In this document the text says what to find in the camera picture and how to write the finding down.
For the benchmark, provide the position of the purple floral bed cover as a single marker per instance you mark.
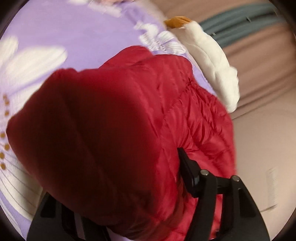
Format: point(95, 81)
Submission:
point(40, 37)

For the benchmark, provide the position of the red down jacket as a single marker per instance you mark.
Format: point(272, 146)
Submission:
point(104, 141)

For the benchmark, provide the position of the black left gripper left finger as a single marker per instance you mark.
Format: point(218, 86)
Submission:
point(54, 221)

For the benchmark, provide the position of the teal curtain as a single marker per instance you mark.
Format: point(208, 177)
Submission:
point(233, 25)

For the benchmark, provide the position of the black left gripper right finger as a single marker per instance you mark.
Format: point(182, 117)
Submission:
point(240, 216)

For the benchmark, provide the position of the white plush goose toy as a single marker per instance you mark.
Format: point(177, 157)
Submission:
point(210, 58)

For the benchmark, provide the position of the pink beige curtain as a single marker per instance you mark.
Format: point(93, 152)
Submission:
point(265, 60)

